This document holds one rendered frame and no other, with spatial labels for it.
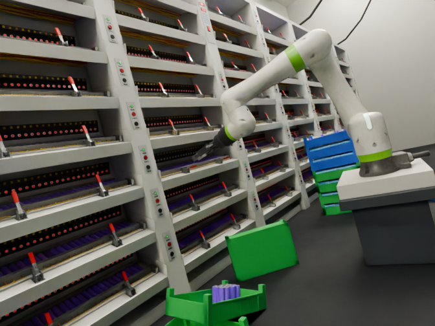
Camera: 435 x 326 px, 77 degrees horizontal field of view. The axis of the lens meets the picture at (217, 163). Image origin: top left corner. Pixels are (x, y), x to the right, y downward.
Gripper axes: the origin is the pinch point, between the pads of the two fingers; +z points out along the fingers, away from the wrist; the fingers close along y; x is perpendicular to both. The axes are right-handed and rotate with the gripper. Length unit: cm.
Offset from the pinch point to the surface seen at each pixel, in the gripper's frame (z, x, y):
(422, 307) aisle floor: -71, 80, 21
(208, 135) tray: -7.5, -8.2, -6.5
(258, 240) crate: -18, 51, 8
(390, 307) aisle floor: -64, 79, 23
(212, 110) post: -2.8, -26.4, -27.3
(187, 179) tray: -2.2, 10.9, 17.4
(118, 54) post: -17, -48, 38
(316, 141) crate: -33, 19, -77
